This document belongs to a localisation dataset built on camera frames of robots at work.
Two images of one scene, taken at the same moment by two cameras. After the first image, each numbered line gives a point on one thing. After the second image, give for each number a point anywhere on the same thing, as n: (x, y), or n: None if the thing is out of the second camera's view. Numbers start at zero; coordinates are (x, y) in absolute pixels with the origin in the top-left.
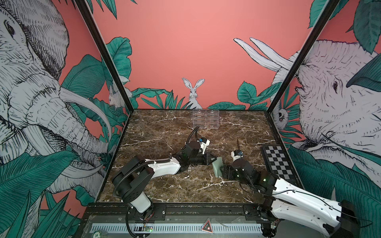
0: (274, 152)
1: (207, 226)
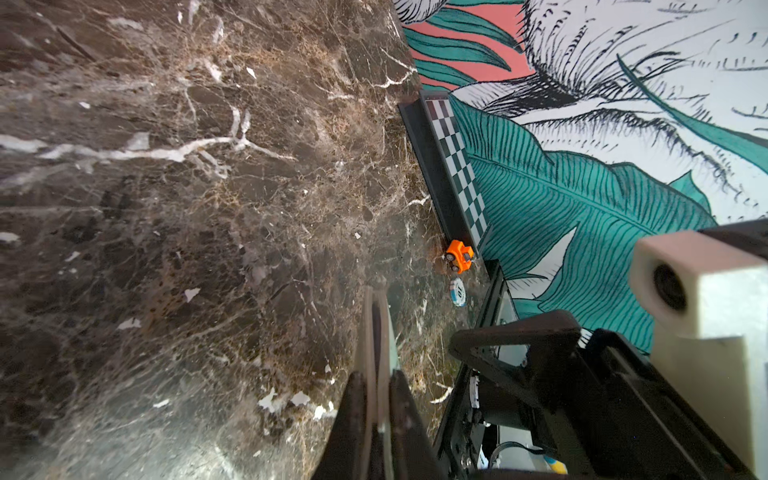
0: (448, 169)
1: None
